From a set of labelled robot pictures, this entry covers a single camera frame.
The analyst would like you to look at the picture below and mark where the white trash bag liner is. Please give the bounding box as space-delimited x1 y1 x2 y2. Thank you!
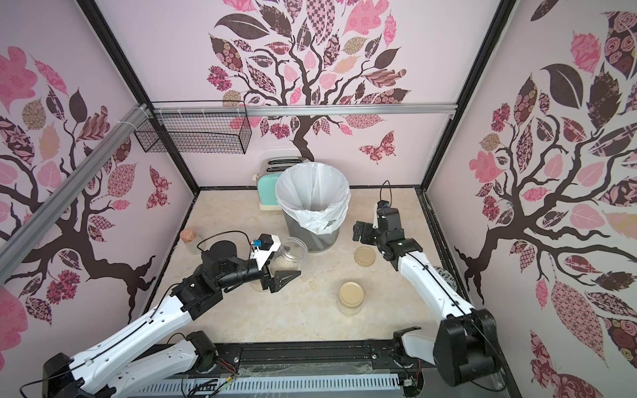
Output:
275 162 351 235

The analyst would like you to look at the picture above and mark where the black wire basket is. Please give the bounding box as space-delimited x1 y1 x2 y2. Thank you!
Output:
134 99 252 154

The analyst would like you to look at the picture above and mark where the aluminium rail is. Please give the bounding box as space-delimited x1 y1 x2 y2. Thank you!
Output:
153 102 458 117
1 104 150 284

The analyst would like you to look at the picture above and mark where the small jar pink lid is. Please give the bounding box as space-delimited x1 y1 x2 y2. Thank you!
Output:
180 228 202 255

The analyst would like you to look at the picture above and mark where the aluminium rail back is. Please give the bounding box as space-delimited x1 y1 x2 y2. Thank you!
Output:
153 102 458 117

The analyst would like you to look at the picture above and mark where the white slotted cable duct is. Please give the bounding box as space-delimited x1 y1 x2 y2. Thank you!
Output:
130 374 402 397

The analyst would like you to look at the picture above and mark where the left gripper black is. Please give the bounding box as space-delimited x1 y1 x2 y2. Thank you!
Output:
218 258 302 292

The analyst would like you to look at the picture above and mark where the grey trash bin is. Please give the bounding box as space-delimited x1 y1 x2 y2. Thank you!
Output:
283 212 339 253

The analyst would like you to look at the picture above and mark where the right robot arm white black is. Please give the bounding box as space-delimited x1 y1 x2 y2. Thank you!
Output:
353 200 503 386

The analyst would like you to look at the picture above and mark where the mint green toaster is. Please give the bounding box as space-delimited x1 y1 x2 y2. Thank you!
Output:
254 157 306 212

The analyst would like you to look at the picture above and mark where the aluminium rail left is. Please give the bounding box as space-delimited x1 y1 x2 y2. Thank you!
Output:
1 104 150 284

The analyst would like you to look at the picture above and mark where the patterned ball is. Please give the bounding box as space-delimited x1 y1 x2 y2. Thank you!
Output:
435 267 458 291

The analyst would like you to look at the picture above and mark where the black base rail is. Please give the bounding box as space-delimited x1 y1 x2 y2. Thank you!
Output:
91 337 521 398

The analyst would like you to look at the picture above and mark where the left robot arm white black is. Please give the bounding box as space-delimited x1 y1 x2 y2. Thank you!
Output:
38 235 301 397

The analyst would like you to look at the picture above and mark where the glass jar tan lid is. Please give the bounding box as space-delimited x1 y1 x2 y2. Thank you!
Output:
249 280 268 293
338 281 364 316
270 236 309 275

